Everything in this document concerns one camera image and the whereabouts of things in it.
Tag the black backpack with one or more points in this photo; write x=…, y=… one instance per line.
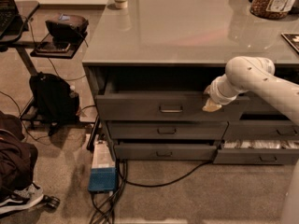
x=55, y=100

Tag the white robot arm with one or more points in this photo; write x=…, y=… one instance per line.
x=257, y=74

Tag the dark framed card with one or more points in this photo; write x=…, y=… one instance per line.
x=292, y=39

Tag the seated person dark clothes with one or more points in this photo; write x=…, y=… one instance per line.
x=17, y=158

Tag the black tray shelf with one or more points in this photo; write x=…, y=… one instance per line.
x=75, y=45

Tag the black white sneaker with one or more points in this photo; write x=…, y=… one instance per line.
x=23, y=199

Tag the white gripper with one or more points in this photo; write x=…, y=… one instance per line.
x=217, y=93

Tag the black side desk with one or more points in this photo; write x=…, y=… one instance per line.
x=13, y=36

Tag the jar of nuts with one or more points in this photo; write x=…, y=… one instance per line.
x=271, y=9

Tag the chair caster wheel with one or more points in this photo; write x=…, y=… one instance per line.
x=51, y=201

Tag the black laptop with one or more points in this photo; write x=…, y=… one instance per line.
x=8, y=12

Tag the black pouch on tray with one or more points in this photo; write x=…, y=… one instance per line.
x=63, y=26

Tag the grey drawer cabinet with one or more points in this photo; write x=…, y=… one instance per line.
x=182, y=45

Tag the blue white electronic box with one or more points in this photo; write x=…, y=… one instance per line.
x=103, y=177

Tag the smartphone on tray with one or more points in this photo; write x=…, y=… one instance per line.
x=53, y=47

